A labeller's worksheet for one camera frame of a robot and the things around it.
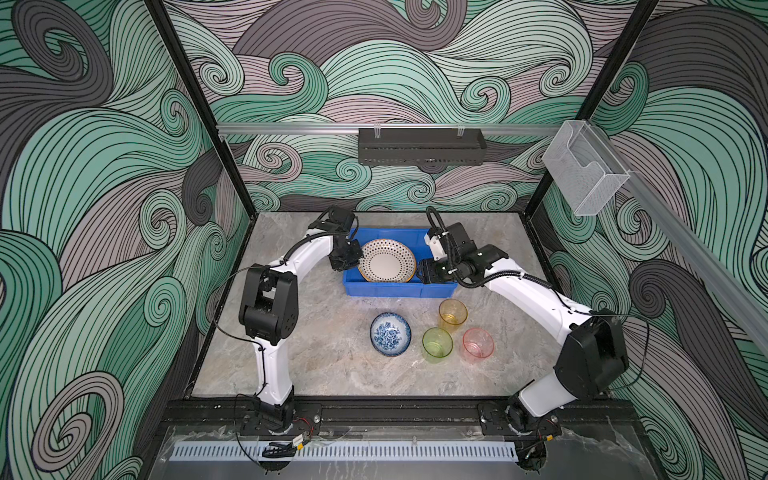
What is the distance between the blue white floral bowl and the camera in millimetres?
813

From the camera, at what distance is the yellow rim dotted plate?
3.25 ft

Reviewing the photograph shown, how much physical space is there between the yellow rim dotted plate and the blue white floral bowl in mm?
155
